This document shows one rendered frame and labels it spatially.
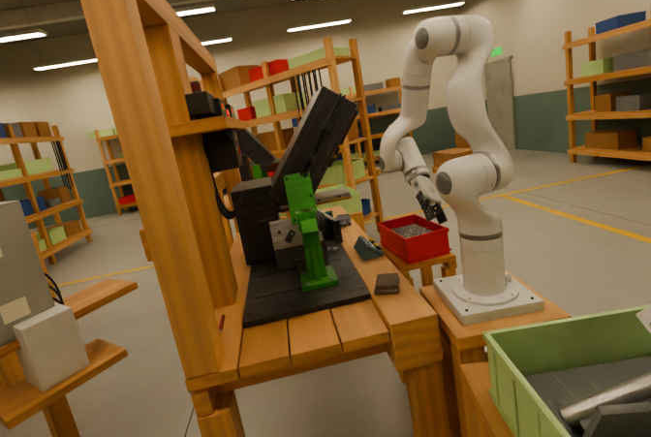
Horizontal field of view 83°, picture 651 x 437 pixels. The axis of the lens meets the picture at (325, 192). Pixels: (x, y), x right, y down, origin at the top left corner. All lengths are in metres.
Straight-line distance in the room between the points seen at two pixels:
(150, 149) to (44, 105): 11.15
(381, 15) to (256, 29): 3.39
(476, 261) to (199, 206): 0.90
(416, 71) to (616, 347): 0.87
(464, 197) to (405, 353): 0.46
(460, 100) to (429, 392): 0.83
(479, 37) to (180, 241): 0.93
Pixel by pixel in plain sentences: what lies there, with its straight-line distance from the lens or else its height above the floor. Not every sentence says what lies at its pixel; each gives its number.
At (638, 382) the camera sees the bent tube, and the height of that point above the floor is 1.02.
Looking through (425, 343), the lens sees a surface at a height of 0.82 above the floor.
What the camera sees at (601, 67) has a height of 1.53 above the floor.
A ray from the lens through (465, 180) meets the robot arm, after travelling 1.05.
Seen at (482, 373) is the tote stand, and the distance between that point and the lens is 1.11.
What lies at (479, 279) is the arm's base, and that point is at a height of 0.95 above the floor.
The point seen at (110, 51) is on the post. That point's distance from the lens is 0.99.
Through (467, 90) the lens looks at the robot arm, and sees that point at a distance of 1.09.
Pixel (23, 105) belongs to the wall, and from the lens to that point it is 12.31.
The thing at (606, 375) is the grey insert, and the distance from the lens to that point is 1.06.
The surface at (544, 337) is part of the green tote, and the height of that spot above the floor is 0.93.
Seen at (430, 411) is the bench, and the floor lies 0.60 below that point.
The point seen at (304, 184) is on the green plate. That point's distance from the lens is 1.58.
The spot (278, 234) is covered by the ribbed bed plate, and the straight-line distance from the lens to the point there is 1.59.
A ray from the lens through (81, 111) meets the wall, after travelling 11.66.
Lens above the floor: 1.47
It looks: 11 degrees down
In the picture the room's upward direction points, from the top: 10 degrees counter-clockwise
